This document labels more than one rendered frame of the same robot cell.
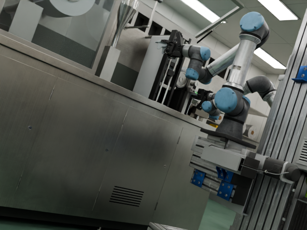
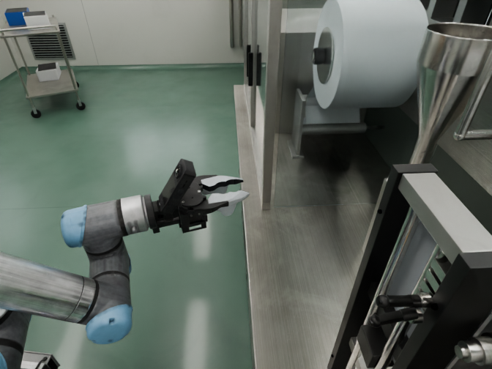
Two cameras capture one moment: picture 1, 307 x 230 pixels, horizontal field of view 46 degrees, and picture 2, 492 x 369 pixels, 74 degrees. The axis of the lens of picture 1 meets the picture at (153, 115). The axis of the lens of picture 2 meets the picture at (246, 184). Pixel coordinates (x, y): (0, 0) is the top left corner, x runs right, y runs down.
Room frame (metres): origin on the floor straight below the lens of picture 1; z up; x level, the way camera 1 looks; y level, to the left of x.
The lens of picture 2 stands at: (2.51, -0.34, 1.66)
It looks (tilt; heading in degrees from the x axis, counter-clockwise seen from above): 37 degrees down; 126
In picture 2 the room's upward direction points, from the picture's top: straight up
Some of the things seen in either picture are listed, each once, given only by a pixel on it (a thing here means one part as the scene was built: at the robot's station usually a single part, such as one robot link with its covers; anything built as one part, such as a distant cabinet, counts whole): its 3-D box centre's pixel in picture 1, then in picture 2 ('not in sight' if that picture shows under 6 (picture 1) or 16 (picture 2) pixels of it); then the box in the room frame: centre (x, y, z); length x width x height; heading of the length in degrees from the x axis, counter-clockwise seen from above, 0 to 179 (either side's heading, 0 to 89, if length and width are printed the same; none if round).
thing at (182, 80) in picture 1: (171, 78); not in sight; (2.86, -0.04, 1.18); 0.26 x 0.12 x 0.12; 39
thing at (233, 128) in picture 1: (230, 128); not in sight; (1.96, -0.42, 0.87); 0.15 x 0.15 x 0.10
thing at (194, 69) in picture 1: (195, 70); (109, 263); (2.02, -0.14, 1.12); 0.11 x 0.08 x 0.11; 145
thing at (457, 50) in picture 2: (128, 4); (462, 47); (2.47, 0.42, 1.50); 0.14 x 0.14 x 0.06
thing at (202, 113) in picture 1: (185, 109); not in sight; (3.08, -0.24, 1.00); 0.40 x 0.16 x 0.06; 39
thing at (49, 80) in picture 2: not in sight; (43, 61); (-1.72, 1.47, 0.51); 0.91 x 0.58 x 1.02; 153
